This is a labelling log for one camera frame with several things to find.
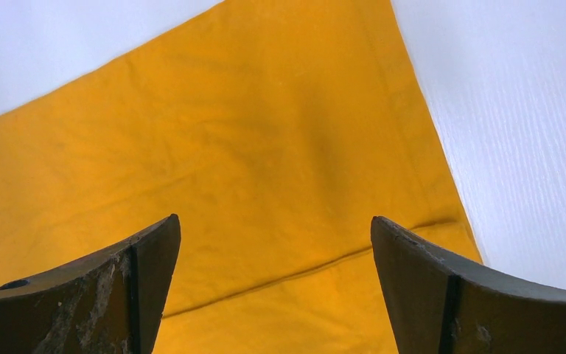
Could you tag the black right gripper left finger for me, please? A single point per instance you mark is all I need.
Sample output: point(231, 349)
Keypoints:
point(110, 301)

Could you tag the yellow t-shirt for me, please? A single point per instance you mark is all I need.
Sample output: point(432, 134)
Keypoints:
point(275, 130)

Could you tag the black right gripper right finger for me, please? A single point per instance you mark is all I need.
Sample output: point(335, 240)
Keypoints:
point(441, 302)

